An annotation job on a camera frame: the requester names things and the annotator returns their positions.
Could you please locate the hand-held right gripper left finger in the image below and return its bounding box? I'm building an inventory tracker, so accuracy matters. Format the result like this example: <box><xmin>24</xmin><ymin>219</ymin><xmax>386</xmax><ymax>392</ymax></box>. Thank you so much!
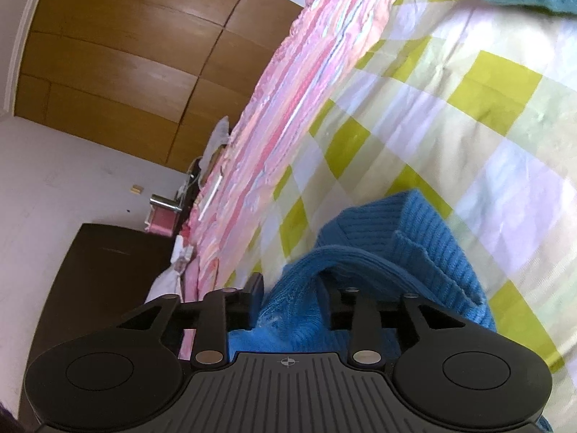
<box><xmin>117</xmin><ymin>273</ymin><xmax>264</xmax><ymax>366</ymax></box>

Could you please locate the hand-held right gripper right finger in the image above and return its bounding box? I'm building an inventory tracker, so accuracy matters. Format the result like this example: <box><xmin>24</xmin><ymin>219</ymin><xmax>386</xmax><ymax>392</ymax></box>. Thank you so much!
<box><xmin>327</xmin><ymin>287</ymin><xmax>474</xmax><ymax>365</ymax></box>

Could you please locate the blue knit sweater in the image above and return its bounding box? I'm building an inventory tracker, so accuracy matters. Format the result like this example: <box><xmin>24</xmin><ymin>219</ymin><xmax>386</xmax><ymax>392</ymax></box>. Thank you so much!
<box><xmin>225</xmin><ymin>189</ymin><xmax>555</xmax><ymax>433</ymax></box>

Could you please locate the white dotted pillow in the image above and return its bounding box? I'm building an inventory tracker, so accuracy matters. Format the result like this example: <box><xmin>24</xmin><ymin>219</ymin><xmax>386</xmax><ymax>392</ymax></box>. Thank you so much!
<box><xmin>144</xmin><ymin>235</ymin><xmax>195</xmax><ymax>304</ymax></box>

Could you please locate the white flat strip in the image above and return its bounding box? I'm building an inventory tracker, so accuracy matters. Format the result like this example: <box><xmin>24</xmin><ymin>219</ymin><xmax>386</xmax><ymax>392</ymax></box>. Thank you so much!
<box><xmin>199</xmin><ymin>172</ymin><xmax>225</xmax><ymax>223</ymax></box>

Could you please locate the pink box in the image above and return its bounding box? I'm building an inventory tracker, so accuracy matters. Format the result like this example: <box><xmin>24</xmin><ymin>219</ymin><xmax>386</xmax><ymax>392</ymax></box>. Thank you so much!
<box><xmin>144</xmin><ymin>203</ymin><xmax>177</xmax><ymax>236</ymax></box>

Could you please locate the metal thermos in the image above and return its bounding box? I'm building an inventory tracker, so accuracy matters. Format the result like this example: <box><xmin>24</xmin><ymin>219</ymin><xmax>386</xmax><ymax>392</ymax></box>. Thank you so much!
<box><xmin>150</xmin><ymin>194</ymin><xmax>182</xmax><ymax>213</ymax></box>

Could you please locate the white crumpled cloth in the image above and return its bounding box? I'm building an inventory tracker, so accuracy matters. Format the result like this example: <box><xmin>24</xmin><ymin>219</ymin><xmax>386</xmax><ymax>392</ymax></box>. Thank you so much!
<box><xmin>198</xmin><ymin>116</ymin><xmax>232</xmax><ymax>178</ymax></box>

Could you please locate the dark wooden headboard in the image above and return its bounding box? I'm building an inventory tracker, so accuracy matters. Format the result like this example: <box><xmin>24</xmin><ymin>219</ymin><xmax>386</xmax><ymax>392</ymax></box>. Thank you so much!
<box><xmin>18</xmin><ymin>223</ymin><xmax>182</xmax><ymax>418</ymax></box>

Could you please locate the pink striped quilt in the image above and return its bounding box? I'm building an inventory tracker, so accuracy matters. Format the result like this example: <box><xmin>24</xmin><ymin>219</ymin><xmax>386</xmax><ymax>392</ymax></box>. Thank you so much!
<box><xmin>178</xmin><ymin>0</ymin><xmax>422</xmax><ymax>359</ymax></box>

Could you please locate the wooden wardrobe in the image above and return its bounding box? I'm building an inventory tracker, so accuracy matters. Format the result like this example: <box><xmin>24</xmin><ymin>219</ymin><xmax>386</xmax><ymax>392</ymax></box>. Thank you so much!
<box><xmin>13</xmin><ymin>0</ymin><xmax>327</xmax><ymax>176</ymax></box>

